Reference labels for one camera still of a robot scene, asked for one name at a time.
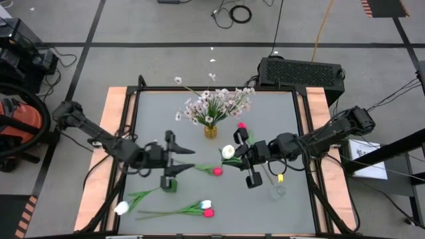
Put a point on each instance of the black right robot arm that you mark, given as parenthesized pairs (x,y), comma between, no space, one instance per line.
(332,132)

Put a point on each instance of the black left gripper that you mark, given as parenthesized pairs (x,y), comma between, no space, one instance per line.
(156,156)

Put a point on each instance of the red artificial tulip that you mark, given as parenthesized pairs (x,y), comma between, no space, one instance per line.
(208,213)
(217,171)
(241,125)

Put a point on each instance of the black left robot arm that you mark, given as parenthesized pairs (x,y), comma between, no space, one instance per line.
(99,136)

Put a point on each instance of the black hazard striped mat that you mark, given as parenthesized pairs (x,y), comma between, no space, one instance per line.
(385,8)
(13,215)

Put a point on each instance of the black metal stand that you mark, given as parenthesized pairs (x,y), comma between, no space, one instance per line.
(398,142)

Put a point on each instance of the orange and black machine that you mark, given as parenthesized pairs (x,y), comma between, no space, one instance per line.
(23,116)

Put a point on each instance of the green textured glass vase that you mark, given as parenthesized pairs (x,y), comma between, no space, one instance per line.
(174,188)

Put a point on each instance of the white printed paper sheet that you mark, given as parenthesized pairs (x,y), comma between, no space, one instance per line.
(368,159)

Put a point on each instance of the black metal table frame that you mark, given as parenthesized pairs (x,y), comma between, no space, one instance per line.
(265,89)

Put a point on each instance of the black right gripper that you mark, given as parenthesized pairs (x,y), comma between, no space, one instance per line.
(260,152)

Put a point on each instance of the black equipment stack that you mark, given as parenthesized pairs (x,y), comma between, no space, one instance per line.
(20,49)

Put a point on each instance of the clear ribbed glass vase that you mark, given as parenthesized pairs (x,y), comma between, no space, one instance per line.
(280,191)

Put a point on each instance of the white artificial tulip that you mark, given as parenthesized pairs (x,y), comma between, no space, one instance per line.
(228,151)
(206,204)
(121,208)

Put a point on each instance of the amber glass bottle vase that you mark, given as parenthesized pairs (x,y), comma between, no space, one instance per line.
(210,132)

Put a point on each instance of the black computer tower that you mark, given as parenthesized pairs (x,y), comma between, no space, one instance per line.
(299,73)

